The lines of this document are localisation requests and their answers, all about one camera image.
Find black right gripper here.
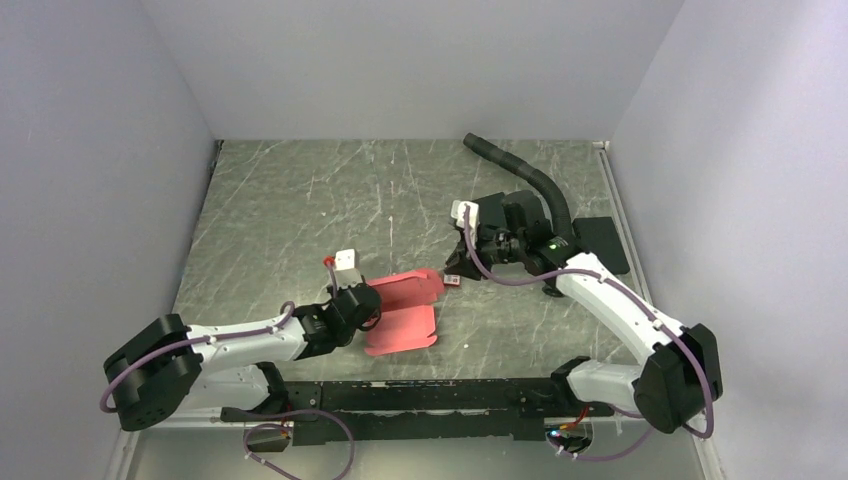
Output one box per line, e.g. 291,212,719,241
443,222,525,281

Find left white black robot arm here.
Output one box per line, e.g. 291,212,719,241
99,283,382,431

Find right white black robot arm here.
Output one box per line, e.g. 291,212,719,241
446,191,723,439

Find red white staples box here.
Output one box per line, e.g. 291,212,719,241
442,274,461,287

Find black flat device box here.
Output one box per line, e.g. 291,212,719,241
572,216,630,275

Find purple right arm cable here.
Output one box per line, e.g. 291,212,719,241
460,205,717,464

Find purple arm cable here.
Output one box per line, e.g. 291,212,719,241
99,301,296,415
460,205,717,464

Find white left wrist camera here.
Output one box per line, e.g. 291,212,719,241
323,249,363,290

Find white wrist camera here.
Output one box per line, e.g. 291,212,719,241
450,200,479,232
323,249,363,290

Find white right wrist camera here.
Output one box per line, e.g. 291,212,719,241
450,200,479,232

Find black corrugated hose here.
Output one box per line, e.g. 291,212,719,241
462,132,574,299

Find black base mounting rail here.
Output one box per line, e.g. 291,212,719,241
220,378,612,446

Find aluminium frame rail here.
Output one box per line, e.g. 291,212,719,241
592,140,723,480

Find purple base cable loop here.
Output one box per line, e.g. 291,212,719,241
242,408,356,480

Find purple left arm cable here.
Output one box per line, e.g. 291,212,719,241
99,301,296,415

